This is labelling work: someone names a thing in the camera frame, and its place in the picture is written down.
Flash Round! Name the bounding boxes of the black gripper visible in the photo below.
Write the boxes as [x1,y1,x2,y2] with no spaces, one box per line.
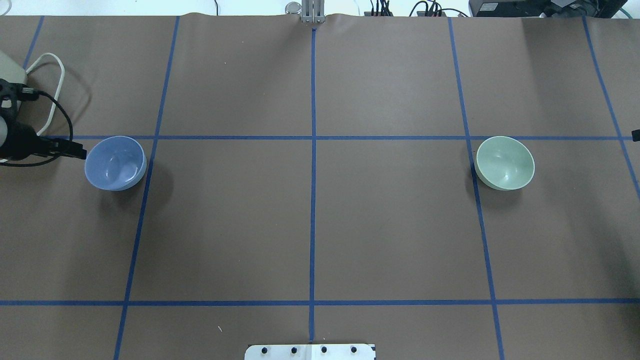
[9,121,87,161]

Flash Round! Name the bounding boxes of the blue bowl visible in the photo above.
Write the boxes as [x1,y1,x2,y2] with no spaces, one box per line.
[84,136,147,192]

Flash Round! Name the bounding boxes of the green bowl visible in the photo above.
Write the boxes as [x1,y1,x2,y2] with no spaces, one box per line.
[474,136,536,191]

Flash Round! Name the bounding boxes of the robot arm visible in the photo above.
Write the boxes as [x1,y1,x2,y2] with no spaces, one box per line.
[0,79,88,167]

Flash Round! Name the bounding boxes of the cream toaster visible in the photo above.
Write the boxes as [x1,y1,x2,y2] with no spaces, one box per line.
[0,51,28,85]

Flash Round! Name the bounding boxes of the brown paper table cover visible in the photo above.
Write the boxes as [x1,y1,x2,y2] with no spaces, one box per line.
[1,13,639,360]

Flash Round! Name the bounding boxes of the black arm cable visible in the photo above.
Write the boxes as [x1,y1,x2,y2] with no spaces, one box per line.
[20,87,75,168]

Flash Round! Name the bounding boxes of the white toaster power cord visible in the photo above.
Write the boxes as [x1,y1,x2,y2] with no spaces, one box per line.
[24,52,66,137]

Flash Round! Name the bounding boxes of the aluminium frame post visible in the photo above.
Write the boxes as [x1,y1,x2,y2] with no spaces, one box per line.
[300,0,326,24]

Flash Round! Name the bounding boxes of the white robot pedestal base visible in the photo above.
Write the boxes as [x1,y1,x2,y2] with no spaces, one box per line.
[244,343,377,360]

